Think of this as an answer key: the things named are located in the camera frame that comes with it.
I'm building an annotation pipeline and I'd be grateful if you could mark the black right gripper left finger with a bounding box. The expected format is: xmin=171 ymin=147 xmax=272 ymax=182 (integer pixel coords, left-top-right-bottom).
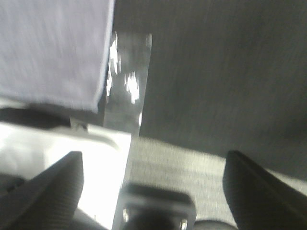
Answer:
xmin=0 ymin=151 xmax=84 ymax=230

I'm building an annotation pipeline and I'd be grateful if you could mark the right clear tape strip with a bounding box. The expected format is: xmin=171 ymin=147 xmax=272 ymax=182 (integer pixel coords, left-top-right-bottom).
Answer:
xmin=104 ymin=32 xmax=152 ymax=136

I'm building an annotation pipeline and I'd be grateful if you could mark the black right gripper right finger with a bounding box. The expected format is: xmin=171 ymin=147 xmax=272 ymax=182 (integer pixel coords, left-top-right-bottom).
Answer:
xmin=223 ymin=150 xmax=307 ymax=230

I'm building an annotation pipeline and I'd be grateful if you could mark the grey towel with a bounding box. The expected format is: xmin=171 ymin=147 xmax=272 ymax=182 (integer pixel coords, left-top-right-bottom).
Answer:
xmin=0 ymin=0 xmax=115 ymax=112

